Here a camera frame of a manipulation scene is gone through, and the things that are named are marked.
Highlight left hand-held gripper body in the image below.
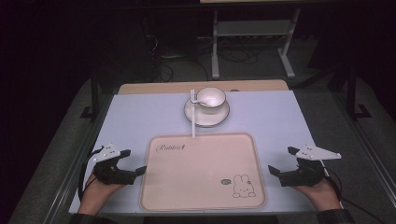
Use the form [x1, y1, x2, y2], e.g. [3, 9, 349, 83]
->
[91, 143, 138, 186]

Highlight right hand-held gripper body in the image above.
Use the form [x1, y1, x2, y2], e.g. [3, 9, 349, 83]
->
[277, 144, 343, 188]

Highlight person's left hand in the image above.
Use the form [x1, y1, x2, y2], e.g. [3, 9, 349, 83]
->
[78, 173, 126, 217]

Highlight person's right hand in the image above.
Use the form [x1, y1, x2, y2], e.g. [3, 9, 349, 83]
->
[291, 176, 343, 213]

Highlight beige rabbit print place mat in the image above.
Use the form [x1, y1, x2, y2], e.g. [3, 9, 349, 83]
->
[138, 132, 268, 213]

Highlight black metal stand leg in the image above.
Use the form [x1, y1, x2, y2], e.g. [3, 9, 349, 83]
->
[79, 68, 101, 121]
[346, 64, 374, 121]

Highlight white straw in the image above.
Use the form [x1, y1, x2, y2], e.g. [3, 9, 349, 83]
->
[190, 89, 197, 139]

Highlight white saucer with dark rim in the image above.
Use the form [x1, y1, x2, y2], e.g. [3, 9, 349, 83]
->
[183, 97, 231, 128]

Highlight white cup with dark rim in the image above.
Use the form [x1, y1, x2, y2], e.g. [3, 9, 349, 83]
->
[195, 86, 228, 115]

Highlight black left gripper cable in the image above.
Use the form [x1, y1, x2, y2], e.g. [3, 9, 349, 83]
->
[77, 146, 105, 203]

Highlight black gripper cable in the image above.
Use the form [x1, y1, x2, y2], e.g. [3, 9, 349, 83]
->
[77, 146, 105, 203]
[321, 166, 387, 224]

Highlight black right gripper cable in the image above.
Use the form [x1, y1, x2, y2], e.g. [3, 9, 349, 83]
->
[321, 166, 387, 224]

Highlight black floor cables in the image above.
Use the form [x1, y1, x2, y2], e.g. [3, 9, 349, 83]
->
[141, 17, 210, 82]

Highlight white metal stand frame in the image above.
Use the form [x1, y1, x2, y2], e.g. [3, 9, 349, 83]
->
[210, 8, 302, 80]

